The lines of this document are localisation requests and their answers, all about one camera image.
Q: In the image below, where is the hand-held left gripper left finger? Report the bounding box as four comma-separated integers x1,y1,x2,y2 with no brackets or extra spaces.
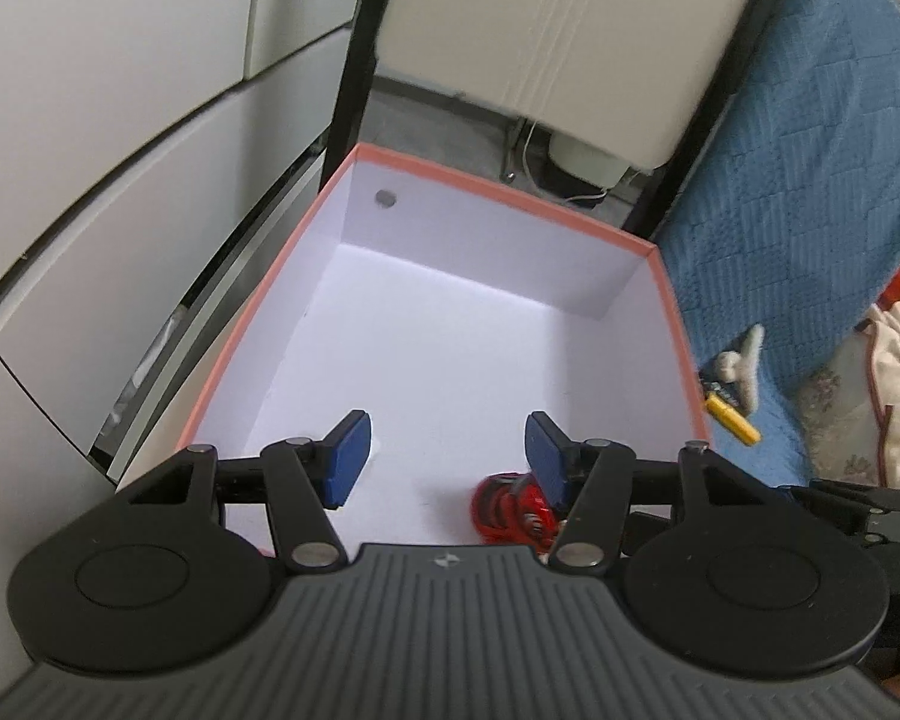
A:
116,409,373,575

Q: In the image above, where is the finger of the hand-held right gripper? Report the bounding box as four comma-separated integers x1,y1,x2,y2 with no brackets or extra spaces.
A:
787,483,900,537

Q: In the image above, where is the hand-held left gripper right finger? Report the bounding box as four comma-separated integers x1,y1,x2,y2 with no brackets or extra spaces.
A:
523,411,785,578

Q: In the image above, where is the red demon figurine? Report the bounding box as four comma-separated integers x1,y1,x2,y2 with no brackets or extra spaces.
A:
471,471,571,547

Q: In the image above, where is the yellow handle screwdriver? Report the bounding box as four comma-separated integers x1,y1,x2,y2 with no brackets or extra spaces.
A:
703,392,763,445

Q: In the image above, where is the pink cardboard box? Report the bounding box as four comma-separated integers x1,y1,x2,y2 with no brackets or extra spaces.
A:
182,141,712,560

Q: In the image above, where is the white fluffy hair claw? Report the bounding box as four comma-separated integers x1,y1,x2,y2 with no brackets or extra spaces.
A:
712,324,767,415

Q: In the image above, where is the floral cloth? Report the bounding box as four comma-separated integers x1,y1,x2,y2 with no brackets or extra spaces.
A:
793,330,900,490

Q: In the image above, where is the blue quilted cover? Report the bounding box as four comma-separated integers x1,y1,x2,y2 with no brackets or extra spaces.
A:
656,0,900,488

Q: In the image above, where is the white cabinet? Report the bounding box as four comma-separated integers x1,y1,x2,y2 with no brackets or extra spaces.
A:
0,0,382,488

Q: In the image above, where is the white appliance with cable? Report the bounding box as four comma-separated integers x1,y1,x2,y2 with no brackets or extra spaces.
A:
522,118,631,205

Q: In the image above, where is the black metal frame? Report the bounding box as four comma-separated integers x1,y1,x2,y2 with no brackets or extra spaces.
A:
319,0,807,241

